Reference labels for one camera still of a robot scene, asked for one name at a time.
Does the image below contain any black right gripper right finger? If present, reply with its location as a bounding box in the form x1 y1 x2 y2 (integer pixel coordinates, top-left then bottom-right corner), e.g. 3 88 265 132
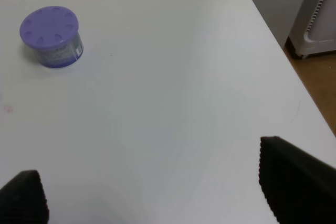
259 136 335 223

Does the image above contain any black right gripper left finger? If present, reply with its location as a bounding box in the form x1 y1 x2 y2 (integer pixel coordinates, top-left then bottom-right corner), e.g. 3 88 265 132
1 170 49 223

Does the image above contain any white appliance with vents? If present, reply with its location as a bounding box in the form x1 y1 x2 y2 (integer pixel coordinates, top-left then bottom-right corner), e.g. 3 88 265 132
289 0 335 59

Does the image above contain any purple lidded air freshener can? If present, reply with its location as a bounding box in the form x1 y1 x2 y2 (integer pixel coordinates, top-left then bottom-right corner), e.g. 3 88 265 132
19 6 83 69

